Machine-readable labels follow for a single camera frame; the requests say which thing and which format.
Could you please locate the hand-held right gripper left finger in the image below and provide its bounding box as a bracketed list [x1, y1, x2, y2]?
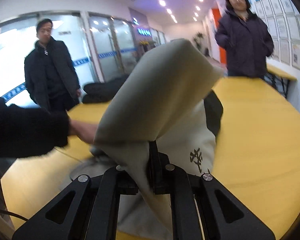
[12, 165, 139, 240]

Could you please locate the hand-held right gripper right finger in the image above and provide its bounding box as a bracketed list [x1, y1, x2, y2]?
[149, 140, 276, 240]

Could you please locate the beige and black jacket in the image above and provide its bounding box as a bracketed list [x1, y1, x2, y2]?
[69, 38, 224, 240]

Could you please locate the person's left forearm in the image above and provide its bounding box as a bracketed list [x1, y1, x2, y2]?
[0, 94, 72, 159]

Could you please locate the person's left hand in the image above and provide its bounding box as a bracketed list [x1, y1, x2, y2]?
[69, 118, 99, 144]

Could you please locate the folded black garment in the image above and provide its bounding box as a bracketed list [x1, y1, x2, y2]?
[82, 74, 131, 104]

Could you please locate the glass door front, blue stripe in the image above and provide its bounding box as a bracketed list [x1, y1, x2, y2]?
[0, 10, 142, 107]

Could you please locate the yellow bench with black legs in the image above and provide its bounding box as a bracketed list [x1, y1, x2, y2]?
[264, 63, 298, 98]

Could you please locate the tall green potted plant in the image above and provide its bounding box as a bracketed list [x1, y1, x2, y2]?
[193, 32, 203, 51]

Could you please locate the wall of framed notices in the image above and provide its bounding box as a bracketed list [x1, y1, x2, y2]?
[236, 0, 300, 76]

